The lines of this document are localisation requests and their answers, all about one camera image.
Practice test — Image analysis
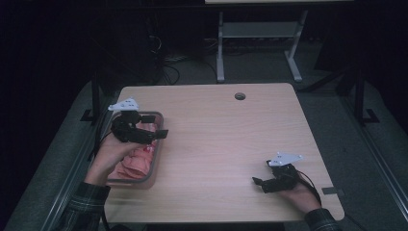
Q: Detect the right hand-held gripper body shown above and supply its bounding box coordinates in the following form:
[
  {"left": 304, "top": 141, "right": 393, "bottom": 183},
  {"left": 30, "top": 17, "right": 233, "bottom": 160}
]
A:
[{"left": 268, "top": 151, "right": 304, "bottom": 193}]

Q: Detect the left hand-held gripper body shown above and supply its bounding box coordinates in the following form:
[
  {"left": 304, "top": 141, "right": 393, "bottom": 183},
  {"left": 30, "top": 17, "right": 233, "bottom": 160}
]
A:
[{"left": 108, "top": 96, "right": 155, "bottom": 144}]

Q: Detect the pink storage basket grey rim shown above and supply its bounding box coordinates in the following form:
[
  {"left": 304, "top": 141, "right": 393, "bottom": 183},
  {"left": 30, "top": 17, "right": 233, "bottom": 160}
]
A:
[{"left": 88, "top": 110, "right": 165, "bottom": 191}]

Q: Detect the pink ski glove grey palm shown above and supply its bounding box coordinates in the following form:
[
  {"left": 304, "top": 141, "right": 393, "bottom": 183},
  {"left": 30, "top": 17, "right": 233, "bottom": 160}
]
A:
[{"left": 110, "top": 155, "right": 152, "bottom": 181}]

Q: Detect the person's right hand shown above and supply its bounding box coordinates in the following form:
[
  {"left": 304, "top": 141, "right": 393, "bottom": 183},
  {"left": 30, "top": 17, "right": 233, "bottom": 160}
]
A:
[{"left": 277, "top": 182, "right": 321, "bottom": 215}]

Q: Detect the person's left hand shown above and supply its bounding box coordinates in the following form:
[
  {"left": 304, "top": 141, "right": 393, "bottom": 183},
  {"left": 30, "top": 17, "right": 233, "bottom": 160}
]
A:
[{"left": 84, "top": 132, "right": 145, "bottom": 188}]

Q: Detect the black upright stand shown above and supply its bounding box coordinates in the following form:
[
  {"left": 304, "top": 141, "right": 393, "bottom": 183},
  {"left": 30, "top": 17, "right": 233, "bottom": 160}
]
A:
[
  {"left": 80, "top": 71, "right": 101, "bottom": 123},
  {"left": 351, "top": 62, "right": 381, "bottom": 127}
]

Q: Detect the grey tape strip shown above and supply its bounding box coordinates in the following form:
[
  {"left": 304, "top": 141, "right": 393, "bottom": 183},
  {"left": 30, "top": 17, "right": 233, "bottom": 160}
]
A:
[{"left": 321, "top": 187, "right": 346, "bottom": 197}]

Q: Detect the grey metal stand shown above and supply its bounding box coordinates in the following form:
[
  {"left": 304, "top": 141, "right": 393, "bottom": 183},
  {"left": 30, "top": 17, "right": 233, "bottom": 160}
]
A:
[{"left": 216, "top": 9, "right": 310, "bottom": 84}]

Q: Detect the right hand-held gripper black cable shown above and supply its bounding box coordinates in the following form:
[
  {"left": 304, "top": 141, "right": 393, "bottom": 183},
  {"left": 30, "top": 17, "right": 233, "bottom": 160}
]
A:
[{"left": 296, "top": 169, "right": 323, "bottom": 207}]

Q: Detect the bundle of floor cables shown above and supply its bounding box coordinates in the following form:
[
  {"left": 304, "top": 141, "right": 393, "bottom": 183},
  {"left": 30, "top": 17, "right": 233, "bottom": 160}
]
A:
[{"left": 145, "top": 33, "right": 219, "bottom": 86}]

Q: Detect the metal floor rail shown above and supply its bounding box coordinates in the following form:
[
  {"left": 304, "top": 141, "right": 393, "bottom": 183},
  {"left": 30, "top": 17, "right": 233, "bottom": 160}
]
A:
[
  {"left": 40, "top": 92, "right": 116, "bottom": 231},
  {"left": 339, "top": 94, "right": 408, "bottom": 215}
]

